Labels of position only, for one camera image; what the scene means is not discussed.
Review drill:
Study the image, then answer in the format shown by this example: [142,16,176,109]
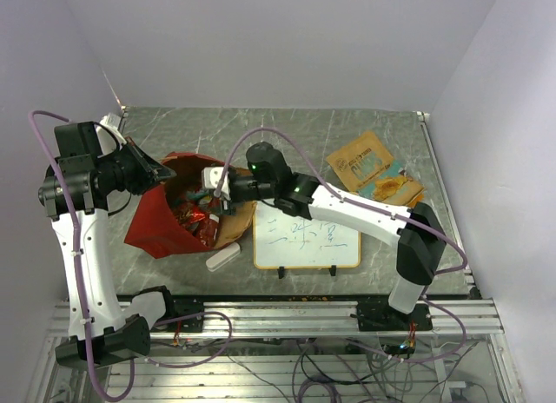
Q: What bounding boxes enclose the red paper bag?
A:
[124,152,256,259]

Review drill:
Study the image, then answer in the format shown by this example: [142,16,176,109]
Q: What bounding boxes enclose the tan teal chips bag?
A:
[327,131,406,206]

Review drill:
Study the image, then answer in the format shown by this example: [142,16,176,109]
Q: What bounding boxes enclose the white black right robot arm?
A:
[202,142,447,330]

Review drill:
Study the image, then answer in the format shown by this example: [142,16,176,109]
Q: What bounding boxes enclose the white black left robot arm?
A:
[38,117,177,370]

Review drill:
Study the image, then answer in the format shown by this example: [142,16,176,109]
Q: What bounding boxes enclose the red orange snack bag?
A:
[171,201,209,232]

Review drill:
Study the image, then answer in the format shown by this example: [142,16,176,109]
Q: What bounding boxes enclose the white whiteboard eraser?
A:
[206,242,241,273]

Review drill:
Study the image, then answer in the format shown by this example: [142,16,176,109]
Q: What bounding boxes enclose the yellow framed whiteboard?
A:
[253,203,361,270]

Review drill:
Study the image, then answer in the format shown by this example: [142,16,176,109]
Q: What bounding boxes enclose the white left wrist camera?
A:
[100,113,122,135]

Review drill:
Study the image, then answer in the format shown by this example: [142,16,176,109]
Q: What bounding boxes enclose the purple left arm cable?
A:
[28,110,136,402]

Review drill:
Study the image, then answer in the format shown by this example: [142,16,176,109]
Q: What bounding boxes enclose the aluminium frame base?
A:
[29,297,525,402]

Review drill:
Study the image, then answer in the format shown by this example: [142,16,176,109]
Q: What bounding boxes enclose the loose cables under table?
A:
[142,318,492,403]

